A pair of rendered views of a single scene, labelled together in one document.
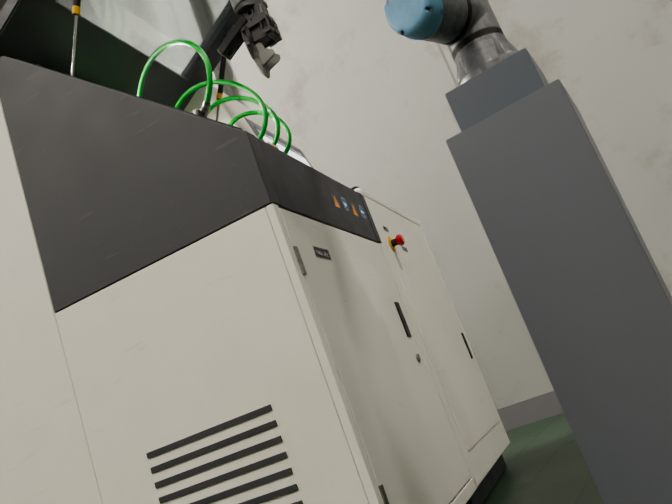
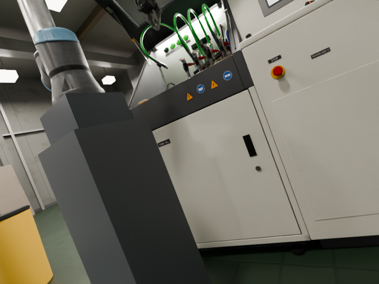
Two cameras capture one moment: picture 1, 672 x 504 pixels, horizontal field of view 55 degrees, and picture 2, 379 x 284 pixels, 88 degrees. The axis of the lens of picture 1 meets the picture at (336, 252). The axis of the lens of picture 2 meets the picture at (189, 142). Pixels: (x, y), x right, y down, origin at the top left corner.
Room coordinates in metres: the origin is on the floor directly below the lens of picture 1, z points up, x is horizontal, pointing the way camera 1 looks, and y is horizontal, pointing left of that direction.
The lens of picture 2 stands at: (1.65, -1.01, 0.69)
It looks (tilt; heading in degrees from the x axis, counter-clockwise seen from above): 2 degrees down; 98
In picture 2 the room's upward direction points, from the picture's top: 21 degrees counter-clockwise
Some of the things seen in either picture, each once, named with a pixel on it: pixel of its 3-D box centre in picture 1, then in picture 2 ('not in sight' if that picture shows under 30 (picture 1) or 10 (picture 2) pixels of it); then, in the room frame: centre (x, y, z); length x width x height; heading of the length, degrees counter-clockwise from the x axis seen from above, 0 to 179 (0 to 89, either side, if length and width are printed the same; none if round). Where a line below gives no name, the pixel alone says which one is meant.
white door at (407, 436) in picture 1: (387, 362); (209, 178); (1.53, -0.02, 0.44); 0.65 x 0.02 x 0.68; 162
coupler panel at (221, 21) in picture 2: not in sight; (225, 39); (1.92, 0.39, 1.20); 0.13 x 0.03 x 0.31; 162
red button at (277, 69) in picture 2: (397, 241); (277, 71); (1.95, -0.19, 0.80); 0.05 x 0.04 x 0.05; 162
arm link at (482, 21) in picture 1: (463, 18); (62, 54); (1.29, -0.44, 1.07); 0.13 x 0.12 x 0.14; 134
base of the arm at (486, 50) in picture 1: (486, 63); (76, 89); (1.29, -0.44, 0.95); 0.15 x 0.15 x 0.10
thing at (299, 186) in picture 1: (319, 201); (181, 100); (1.54, -0.01, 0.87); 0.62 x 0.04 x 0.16; 162
